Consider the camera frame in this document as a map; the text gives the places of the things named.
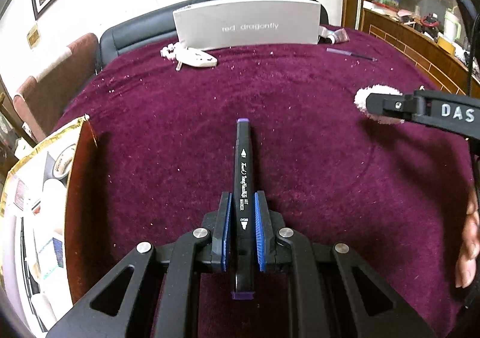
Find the gold-edged storage box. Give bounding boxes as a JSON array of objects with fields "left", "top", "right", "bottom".
[{"left": 0, "top": 115, "right": 99, "bottom": 338}]

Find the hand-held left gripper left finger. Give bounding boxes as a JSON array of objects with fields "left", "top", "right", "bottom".
[{"left": 45, "top": 191, "right": 230, "bottom": 338}]

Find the brown armchair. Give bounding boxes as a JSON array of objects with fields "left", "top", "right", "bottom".
[{"left": 13, "top": 33, "right": 100, "bottom": 144}]

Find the grey shoe box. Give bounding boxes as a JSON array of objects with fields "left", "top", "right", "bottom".
[{"left": 172, "top": 0, "right": 322, "bottom": 51}]

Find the white jug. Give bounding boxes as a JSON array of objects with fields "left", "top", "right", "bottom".
[{"left": 444, "top": 8, "right": 463, "bottom": 41}]

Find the large white bottle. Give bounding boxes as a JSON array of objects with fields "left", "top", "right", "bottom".
[{"left": 31, "top": 291, "right": 57, "bottom": 325}]

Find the wooden cabinet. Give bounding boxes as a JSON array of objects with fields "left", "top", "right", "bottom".
[{"left": 362, "top": 8, "right": 480, "bottom": 99}]

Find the small white barcode box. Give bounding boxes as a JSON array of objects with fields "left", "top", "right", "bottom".
[{"left": 37, "top": 237, "right": 64, "bottom": 280}]

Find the person's right hand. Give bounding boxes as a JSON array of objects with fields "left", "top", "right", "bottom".
[{"left": 455, "top": 182, "right": 480, "bottom": 289}]

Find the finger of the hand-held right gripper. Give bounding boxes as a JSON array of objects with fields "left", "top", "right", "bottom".
[{"left": 365, "top": 89, "right": 429, "bottom": 122}]

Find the gold wall plaque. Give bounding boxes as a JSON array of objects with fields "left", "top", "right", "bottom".
[{"left": 27, "top": 23, "right": 42, "bottom": 49}]

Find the white charm keychain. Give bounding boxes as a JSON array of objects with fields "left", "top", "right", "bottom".
[{"left": 160, "top": 43, "right": 218, "bottom": 71}]

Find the black marker purple cap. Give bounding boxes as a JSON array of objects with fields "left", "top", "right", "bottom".
[{"left": 230, "top": 118, "right": 257, "bottom": 301}]

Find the black cable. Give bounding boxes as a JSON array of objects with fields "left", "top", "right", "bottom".
[{"left": 466, "top": 12, "right": 480, "bottom": 97}]

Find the white round container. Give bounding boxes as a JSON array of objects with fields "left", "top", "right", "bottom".
[{"left": 42, "top": 178, "right": 68, "bottom": 213}]

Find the yellow box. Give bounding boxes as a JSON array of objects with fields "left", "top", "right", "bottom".
[{"left": 437, "top": 36, "right": 456, "bottom": 54}]

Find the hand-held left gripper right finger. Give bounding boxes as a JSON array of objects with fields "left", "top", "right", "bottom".
[{"left": 254, "top": 191, "right": 437, "bottom": 338}]

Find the tape roll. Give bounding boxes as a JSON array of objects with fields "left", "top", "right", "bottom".
[{"left": 47, "top": 143, "right": 74, "bottom": 183}]

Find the clear purple pen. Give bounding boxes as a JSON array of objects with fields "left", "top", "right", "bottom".
[{"left": 326, "top": 47, "right": 377, "bottom": 61}]

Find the black leather sofa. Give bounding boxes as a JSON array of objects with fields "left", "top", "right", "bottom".
[{"left": 98, "top": 0, "right": 331, "bottom": 74}]

